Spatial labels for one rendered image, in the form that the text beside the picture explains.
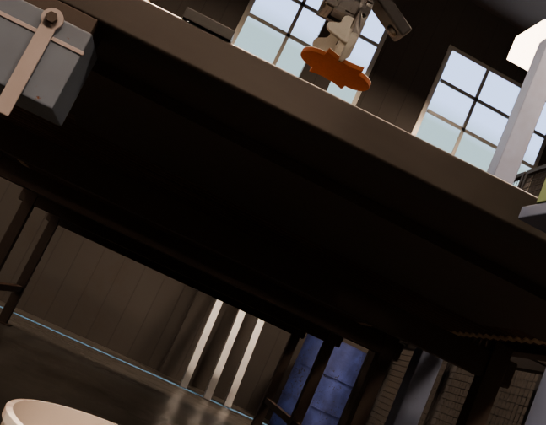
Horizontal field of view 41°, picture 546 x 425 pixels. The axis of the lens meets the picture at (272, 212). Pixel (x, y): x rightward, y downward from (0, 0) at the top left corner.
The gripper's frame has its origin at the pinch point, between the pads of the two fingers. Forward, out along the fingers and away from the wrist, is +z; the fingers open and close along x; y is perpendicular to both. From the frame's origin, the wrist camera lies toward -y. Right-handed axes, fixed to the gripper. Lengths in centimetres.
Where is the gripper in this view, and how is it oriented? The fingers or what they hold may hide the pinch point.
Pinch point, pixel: (337, 67)
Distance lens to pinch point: 133.7
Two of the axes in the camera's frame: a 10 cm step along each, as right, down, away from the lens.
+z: -4.1, 9.0, -1.5
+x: 1.9, -0.7, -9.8
